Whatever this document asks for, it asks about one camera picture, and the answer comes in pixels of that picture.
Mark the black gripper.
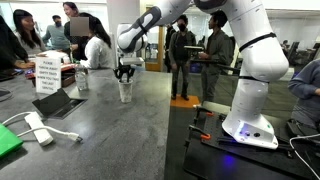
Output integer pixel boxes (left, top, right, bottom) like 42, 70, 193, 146
113, 64, 136, 83

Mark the white paper cup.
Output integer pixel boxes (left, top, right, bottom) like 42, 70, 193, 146
117, 78, 134, 104

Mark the woman in white jacket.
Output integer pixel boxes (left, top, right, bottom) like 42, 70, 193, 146
78, 12, 116, 70

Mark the clear plastic water bottle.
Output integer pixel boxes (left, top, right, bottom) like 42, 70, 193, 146
74, 60, 89, 92

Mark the person in dark clothes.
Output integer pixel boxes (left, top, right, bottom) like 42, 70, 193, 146
163, 23, 177, 69

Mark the dark brown box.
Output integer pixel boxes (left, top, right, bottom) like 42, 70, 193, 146
60, 70, 77, 88

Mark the masked man in dark jacket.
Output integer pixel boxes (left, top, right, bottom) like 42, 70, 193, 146
168, 14, 198, 102

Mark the red tray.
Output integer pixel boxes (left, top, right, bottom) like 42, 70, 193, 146
59, 63, 76, 73

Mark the orange floor mat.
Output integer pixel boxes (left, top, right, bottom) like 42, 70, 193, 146
170, 94, 201, 109

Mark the black pop-up table outlet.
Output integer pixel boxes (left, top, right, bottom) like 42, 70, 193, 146
31, 87, 88, 120

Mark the person in dark patterned top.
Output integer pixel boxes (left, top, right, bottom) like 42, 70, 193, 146
62, 1, 89, 62

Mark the white printed paper sign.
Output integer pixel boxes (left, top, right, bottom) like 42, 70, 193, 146
34, 56, 62, 95

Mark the masked man in teal sweater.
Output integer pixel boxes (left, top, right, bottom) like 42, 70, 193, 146
41, 14, 72, 53

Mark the black orange bar clamp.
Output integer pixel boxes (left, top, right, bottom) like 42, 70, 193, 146
193, 104, 215, 126
184, 124, 212, 148

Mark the man in grey jacket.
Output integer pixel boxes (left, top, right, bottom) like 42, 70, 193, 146
198, 9, 236, 104

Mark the long-haired woman in grey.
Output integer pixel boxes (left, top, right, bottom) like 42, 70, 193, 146
12, 8, 48, 58

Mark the person in black sleeve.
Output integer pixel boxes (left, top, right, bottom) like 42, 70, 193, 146
0, 14, 36, 72

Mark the green folder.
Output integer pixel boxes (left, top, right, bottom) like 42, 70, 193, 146
0, 123, 24, 159

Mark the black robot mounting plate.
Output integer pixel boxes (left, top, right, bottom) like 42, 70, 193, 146
183, 101, 320, 180

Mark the black office chair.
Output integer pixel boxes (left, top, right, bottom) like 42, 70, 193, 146
286, 41, 301, 66

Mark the person in grey-blue sweater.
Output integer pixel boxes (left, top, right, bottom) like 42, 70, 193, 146
287, 59, 320, 129

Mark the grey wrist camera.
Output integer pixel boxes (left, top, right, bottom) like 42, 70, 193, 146
118, 56, 145, 67

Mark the white power strip with cable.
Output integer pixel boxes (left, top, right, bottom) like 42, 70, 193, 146
1, 111, 84, 148

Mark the white cable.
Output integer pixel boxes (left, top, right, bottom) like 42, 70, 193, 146
289, 133, 320, 180

